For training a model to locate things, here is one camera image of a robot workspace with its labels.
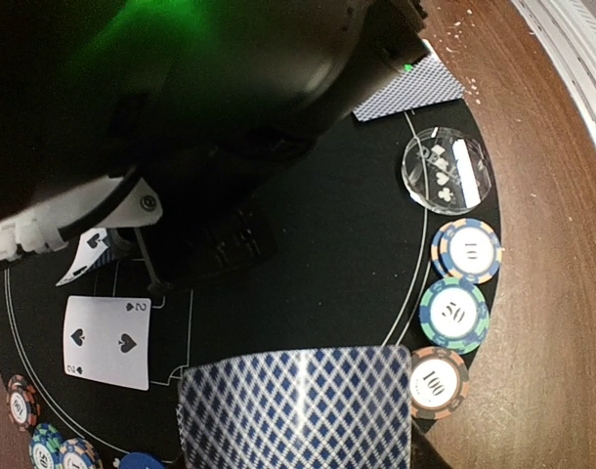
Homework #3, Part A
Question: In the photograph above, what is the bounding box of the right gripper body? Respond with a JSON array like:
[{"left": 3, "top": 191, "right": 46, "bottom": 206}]
[{"left": 122, "top": 127, "right": 317, "bottom": 296}]

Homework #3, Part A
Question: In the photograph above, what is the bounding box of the nine of spades card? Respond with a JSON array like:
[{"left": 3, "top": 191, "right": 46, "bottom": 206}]
[{"left": 56, "top": 228, "right": 115, "bottom": 286}]

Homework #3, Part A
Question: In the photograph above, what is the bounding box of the two of spades card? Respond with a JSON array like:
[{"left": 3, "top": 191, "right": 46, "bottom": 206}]
[{"left": 63, "top": 295, "right": 151, "bottom": 391}]

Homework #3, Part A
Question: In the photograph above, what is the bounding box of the grey card deck box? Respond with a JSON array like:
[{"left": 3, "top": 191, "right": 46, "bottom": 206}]
[{"left": 177, "top": 346, "right": 411, "bottom": 468}]

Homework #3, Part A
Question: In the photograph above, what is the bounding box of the dealt card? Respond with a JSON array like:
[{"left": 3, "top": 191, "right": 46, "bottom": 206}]
[{"left": 353, "top": 40, "right": 464, "bottom": 122}]

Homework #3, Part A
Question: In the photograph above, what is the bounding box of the blue small blind button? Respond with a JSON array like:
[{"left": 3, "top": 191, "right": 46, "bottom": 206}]
[{"left": 118, "top": 451, "right": 165, "bottom": 469}]

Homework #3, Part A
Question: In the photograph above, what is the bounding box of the green fifty chip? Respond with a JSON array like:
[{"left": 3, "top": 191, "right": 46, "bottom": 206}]
[{"left": 28, "top": 422, "right": 64, "bottom": 469}]

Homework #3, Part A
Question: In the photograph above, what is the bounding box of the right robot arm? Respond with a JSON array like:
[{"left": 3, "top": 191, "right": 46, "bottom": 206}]
[{"left": 0, "top": 1, "right": 428, "bottom": 293}]

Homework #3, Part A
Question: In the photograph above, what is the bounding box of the round black poker mat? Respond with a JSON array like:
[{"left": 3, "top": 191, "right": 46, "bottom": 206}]
[{"left": 0, "top": 100, "right": 480, "bottom": 468}]

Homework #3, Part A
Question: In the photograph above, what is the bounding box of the aluminium front rail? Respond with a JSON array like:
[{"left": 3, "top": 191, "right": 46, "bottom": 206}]
[{"left": 510, "top": 0, "right": 596, "bottom": 162}]

